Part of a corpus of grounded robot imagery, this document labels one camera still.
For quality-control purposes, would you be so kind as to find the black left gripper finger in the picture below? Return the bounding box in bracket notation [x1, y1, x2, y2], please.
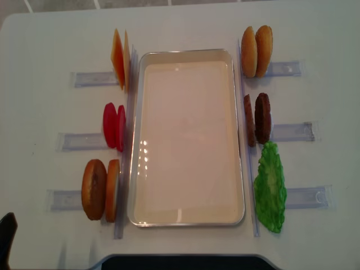
[0, 212, 18, 269]

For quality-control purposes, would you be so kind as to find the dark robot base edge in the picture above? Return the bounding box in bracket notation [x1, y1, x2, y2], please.
[100, 254, 276, 269]

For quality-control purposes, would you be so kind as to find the red tomato slice outer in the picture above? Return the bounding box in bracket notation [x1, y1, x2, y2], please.
[102, 102, 117, 149]

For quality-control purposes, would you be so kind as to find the red tomato slice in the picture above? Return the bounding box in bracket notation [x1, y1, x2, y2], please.
[115, 105, 126, 152]
[102, 102, 117, 149]

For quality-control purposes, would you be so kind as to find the red tomato slice inner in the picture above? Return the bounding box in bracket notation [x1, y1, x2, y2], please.
[115, 105, 126, 152]

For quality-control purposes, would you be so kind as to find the orange cheese slice outer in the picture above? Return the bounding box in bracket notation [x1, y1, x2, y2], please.
[111, 29, 125, 89]

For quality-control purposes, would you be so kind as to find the orange cheese slice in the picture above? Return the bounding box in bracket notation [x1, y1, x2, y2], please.
[111, 29, 125, 89]
[123, 31, 131, 93]

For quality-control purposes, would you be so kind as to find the orange cheese slice inner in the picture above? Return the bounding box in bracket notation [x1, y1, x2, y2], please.
[123, 31, 131, 93]

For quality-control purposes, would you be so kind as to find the brown meat patty inner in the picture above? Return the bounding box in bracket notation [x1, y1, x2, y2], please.
[244, 94, 256, 147]

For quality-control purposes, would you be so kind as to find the brown meat patty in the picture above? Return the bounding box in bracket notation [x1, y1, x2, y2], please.
[255, 93, 272, 144]
[244, 94, 256, 147]

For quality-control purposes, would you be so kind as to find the green lettuce leaf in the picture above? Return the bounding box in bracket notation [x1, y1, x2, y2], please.
[254, 141, 287, 233]

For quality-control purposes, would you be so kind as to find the brown meat patty outer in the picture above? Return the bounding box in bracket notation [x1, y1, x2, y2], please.
[255, 93, 272, 144]

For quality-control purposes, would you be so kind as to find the brown bun top left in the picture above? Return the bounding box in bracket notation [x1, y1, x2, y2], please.
[82, 159, 107, 221]

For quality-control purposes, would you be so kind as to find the silver metal baking tray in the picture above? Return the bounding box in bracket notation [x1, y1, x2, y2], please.
[127, 49, 245, 227]

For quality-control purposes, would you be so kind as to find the clear rail left bun pusher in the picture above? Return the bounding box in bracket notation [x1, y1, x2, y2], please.
[46, 190, 83, 212]

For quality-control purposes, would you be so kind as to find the clear rail bun pusher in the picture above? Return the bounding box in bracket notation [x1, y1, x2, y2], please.
[46, 190, 83, 212]
[265, 60, 305, 77]

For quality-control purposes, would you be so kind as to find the clear rail tomato pusher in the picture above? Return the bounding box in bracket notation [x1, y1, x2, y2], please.
[56, 133, 108, 152]

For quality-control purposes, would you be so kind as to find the clear rail cheese pusher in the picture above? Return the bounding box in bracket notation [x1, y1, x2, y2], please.
[70, 71, 119, 88]

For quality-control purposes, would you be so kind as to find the clear rail patty pusher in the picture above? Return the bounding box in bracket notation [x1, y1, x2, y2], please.
[270, 121, 321, 142]

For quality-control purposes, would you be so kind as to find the clear rail lettuce pusher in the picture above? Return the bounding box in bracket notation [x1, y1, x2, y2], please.
[286, 185, 336, 209]

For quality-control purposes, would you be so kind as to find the clear rail right bun pusher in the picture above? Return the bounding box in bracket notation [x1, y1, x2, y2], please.
[265, 60, 305, 77]

